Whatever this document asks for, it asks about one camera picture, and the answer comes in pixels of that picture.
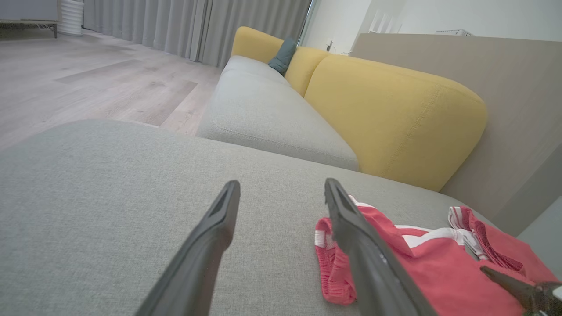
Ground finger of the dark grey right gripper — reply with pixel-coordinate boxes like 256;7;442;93
480;266;562;316

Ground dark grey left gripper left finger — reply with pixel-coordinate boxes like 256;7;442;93
134;180;241;316

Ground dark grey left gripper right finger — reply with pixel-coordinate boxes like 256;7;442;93
324;178;437;316

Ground red garment thin white stripes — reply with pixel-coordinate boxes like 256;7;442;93
448;205;560;284

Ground red garment broad white stripe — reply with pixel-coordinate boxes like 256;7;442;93
314;195;527;316

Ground yellow sofa backrest cushion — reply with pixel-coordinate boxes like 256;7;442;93
304;54;488;192
285;46;332;97
231;26;285;64

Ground grey sofa seat cushion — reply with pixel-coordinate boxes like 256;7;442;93
196;66;360;172
222;55;290;86

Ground beige partition board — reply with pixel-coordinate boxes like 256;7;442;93
351;33;562;237

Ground teal throw pillow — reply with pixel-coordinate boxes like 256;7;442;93
268;37;297;76

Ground grey pleated curtain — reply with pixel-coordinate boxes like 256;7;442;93
83;0;313;68

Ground white slatted railing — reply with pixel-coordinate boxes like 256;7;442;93
368;8;402;35

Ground white ribbed planter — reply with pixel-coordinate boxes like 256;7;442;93
58;0;84;36

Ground grey low cabinet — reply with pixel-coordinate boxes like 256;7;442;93
0;0;62;38

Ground silver vertical frame strip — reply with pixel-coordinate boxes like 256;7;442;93
298;0;317;47

